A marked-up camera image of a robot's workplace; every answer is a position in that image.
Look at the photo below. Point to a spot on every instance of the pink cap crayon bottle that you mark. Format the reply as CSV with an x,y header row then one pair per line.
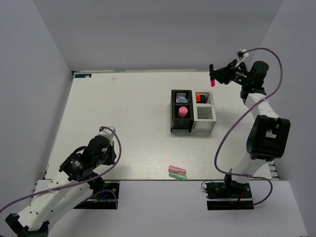
x,y
183,111

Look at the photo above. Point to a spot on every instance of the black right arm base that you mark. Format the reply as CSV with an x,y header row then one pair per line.
x,y
227,195

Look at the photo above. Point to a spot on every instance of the blue white round tub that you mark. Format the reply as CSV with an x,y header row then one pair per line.
x,y
181,100

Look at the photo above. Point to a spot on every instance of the left blue table label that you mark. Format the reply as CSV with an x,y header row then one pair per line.
x,y
83,75

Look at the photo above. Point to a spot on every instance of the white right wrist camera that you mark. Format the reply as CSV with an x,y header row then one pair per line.
x,y
242,54

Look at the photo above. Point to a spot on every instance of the orange cap black highlighter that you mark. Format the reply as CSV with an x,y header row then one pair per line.
x,y
201,98

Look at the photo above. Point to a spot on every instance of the green translucent eraser case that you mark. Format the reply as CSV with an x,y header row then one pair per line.
x,y
178,176

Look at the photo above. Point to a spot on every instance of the pink translucent eraser case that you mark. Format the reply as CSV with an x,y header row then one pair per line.
x,y
176,170

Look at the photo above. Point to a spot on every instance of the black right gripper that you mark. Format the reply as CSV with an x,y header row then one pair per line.
x,y
225,74

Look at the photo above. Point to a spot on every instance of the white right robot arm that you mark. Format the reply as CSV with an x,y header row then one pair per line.
x,y
268,136

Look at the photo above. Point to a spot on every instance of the white slotted organizer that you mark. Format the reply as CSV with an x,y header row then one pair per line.
x,y
204,114

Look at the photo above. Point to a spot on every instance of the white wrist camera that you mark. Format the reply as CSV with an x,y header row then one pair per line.
x,y
242,54
103,131

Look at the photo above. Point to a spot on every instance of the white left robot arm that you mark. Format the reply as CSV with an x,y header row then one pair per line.
x,y
75,183

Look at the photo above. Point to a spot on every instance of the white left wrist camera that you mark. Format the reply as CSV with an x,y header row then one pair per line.
x,y
103,131

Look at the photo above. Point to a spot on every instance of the black slotted organizer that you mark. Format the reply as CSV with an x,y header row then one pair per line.
x,y
176,122

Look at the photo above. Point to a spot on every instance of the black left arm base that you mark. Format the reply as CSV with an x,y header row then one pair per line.
x,y
105,197

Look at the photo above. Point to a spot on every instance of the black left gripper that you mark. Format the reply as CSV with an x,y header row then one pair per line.
x,y
113,155

